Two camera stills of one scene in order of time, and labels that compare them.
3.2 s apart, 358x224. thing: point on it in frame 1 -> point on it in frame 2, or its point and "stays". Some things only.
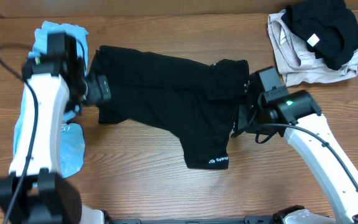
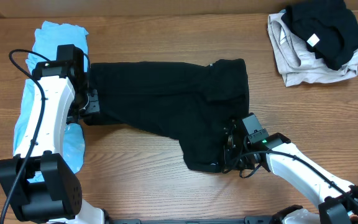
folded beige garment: (298, 63) stays
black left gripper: (102, 89) -> (92, 102)
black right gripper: (241, 116) -> (229, 140)
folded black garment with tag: (329, 27) stays
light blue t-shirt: (73, 143) stays
